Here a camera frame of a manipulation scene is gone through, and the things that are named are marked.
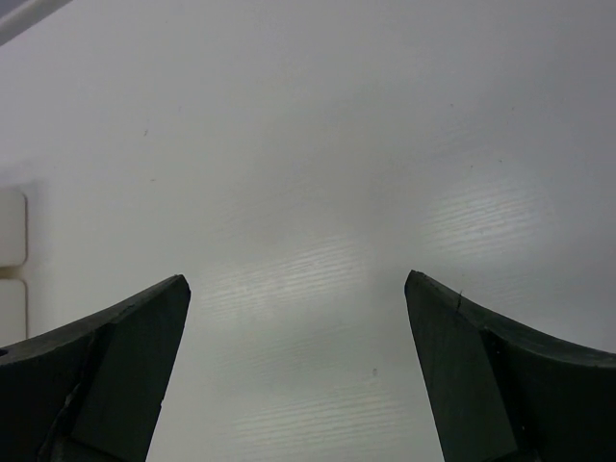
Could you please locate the white far tray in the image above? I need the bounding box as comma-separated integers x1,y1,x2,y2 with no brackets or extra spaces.
0,189,27,268

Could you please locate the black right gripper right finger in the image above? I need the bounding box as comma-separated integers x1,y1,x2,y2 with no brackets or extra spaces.
404,271,615,461

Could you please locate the white tray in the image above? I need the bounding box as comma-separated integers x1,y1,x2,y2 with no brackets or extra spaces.
0,279,27,347
0,189,27,268

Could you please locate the white near tray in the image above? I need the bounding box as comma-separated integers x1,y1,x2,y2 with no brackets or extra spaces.
0,279,27,347

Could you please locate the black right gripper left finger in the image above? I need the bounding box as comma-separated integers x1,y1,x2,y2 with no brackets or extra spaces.
1,275,191,461

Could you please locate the aluminium table edge rail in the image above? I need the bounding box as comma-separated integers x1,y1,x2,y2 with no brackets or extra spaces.
0,0,71,46

